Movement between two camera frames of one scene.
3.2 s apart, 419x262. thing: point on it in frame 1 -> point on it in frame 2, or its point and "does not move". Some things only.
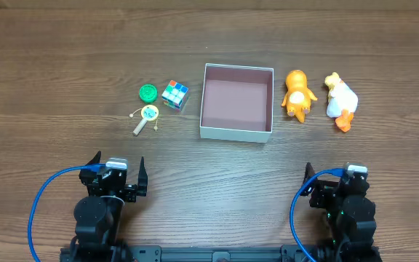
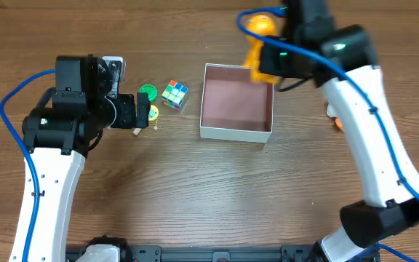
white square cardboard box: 236,103 does not move
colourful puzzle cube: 174,94 does not move
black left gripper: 113,183 -> 142,110
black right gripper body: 330,187 -> 268,63
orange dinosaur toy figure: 298,97 -> 262,23
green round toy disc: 148,93 does not move
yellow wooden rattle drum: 149,113 does not move
